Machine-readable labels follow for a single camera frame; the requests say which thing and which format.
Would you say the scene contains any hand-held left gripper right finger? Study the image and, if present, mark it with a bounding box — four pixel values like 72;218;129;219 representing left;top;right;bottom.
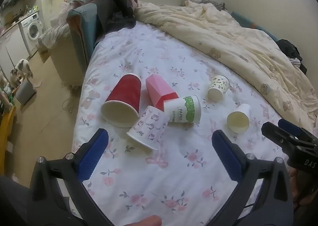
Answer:
209;130;295;226

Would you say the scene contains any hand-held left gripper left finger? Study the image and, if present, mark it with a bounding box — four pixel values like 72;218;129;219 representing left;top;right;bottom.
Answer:
29;128;115;226

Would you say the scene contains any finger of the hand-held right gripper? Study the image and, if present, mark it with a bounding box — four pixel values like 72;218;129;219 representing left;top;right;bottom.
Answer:
277;118;318;143
261;121;300;153

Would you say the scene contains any plain white paper cup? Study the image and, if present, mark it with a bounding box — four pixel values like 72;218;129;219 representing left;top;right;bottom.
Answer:
227;103;250;134

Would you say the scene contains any white cup purple print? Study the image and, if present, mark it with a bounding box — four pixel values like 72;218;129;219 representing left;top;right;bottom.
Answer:
126;106;167;150

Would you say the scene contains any white cup green leaf band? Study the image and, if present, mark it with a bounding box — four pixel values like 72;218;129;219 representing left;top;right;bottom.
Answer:
163;95;201;125

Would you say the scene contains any red paper cup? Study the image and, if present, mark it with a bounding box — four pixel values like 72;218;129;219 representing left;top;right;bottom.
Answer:
101;74;142;128

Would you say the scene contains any white cup green speckle print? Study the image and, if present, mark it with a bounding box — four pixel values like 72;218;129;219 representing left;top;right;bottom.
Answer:
207;74;230;102

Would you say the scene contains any pink faceted cup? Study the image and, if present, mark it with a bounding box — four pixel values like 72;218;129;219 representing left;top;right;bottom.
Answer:
145;75;179;112

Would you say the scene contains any person's right hand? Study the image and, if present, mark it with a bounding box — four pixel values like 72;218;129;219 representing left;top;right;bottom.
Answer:
289;169;318;213

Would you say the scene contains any person's left hand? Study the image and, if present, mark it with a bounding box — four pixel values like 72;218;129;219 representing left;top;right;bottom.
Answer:
131;215;162;226

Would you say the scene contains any black garment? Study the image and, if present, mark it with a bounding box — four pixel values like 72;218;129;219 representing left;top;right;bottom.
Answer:
276;39;308;75

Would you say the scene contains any yellow furniture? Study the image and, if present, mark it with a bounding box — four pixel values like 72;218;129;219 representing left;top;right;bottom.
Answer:
0;105;17;162

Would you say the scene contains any grey bin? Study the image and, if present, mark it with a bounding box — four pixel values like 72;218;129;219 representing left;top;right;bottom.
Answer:
15;78;37;105

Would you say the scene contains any cream bear-print quilt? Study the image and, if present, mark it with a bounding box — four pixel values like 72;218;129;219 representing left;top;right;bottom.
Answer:
134;0;318;132

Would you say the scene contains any spotted dog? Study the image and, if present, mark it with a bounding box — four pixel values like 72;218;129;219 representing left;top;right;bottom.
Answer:
10;59;34;85

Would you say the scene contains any floral bed sheet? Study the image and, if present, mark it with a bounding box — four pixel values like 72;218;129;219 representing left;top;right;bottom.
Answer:
71;21;307;226

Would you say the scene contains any teal bed headboard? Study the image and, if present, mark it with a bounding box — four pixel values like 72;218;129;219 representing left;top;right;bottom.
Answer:
66;2;105;65

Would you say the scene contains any white cabinet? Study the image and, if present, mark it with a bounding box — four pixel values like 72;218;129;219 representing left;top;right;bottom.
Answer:
0;26;31;77

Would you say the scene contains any white washing machine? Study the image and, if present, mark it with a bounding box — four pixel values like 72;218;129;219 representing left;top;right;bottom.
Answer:
19;12;44;54

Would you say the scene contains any grey cloth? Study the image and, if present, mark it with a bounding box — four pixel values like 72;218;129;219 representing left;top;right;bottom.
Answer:
180;0;226;12

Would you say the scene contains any pile of dark clothes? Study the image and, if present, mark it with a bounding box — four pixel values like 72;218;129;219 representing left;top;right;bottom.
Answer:
89;0;138;41

